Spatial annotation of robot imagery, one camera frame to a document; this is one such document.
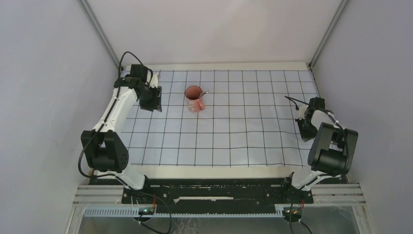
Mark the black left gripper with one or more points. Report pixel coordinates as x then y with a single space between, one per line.
157 100

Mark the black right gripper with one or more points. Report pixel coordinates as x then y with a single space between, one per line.
306 136

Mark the pink patterned mug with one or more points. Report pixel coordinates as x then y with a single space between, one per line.
194 103

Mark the white checked tablecloth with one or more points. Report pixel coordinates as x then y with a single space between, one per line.
248 120

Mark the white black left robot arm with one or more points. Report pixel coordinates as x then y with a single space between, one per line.
103 147

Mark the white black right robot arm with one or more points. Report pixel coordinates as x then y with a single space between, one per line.
332 151

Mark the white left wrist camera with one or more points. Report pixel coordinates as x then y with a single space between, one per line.
154 80

